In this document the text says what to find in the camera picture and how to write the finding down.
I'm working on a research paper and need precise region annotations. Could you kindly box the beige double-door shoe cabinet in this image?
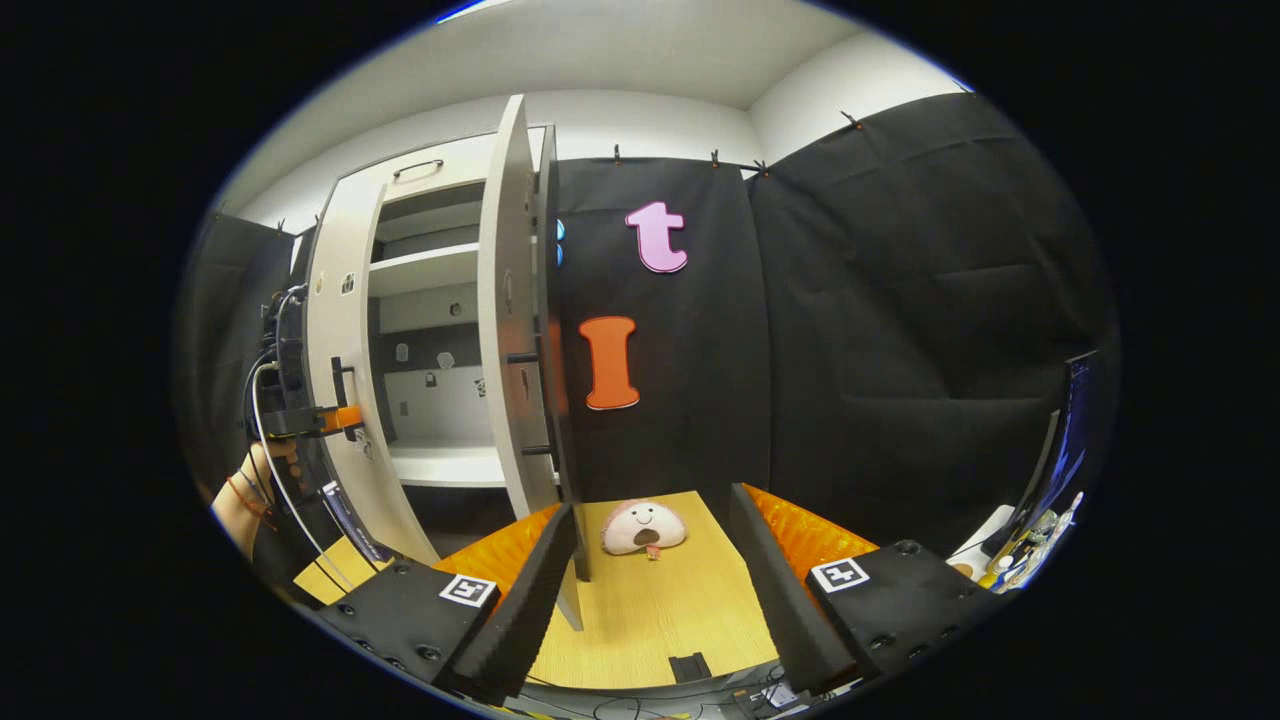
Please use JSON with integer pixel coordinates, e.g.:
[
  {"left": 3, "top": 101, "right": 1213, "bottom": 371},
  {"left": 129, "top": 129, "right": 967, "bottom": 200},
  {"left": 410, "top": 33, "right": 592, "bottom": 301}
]
[{"left": 303, "top": 125, "right": 593, "bottom": 583}]

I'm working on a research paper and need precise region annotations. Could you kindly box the pink and white plush toy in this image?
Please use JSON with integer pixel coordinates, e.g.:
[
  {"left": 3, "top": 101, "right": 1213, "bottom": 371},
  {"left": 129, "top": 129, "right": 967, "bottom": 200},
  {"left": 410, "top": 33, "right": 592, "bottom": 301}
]
[{"left": 600, "top": 500, "right": 689, "bottom": 561}]

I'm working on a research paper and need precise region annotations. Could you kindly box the navy book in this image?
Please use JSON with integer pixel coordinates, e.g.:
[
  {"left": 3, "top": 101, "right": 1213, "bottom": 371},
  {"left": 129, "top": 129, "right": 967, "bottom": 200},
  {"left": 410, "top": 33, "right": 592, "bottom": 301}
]
[{"left": 330, "top": 490, "right": 381, "bottom": 563}]

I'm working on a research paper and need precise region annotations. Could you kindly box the beige cabinet door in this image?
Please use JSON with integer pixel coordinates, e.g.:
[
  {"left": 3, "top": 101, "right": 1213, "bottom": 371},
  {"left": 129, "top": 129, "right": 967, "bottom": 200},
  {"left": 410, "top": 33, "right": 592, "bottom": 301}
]
[
  {"left": 303, "top": 180, "right": 441, "bottom": 566},
  {"left": 476, "top": 95, "right": 586, "bottom": 633}
]

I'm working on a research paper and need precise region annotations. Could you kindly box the white cable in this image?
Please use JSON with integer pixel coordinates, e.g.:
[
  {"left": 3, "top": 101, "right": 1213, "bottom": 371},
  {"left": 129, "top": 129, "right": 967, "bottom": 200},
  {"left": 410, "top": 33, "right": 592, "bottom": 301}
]
[{"left": 250, "top": 362, "right": 351, "bottom": 591}]

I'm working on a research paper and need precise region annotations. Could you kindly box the black backdrop cloth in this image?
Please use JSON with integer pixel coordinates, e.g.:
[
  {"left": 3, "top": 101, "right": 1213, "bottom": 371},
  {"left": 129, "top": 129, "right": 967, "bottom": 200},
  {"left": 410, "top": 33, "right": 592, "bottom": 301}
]
[{"left": 175, "top": 92, "right": 1116, "bottom": 561}]

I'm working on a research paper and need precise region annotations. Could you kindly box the red string bracelet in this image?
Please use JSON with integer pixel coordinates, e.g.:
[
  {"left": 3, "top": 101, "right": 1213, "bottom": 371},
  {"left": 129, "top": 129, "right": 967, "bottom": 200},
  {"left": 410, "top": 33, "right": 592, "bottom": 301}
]
[{"left": 225, "top": 475, "right": 276, "bottom": 526}]

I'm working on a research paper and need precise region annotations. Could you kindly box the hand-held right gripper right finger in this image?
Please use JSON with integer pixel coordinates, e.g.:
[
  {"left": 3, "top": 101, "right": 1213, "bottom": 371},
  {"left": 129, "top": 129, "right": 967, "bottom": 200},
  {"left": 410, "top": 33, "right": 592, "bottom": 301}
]
[{"left": 728, "top": 483, "right": 1006, "bottom": 698}]

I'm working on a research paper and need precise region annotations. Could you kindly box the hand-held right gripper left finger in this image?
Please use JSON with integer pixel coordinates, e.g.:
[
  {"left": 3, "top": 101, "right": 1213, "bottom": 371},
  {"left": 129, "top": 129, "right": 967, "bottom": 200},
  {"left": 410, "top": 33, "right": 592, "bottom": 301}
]
[{"left": 315, "top": 503, "right": 581, "bottom": 706}]

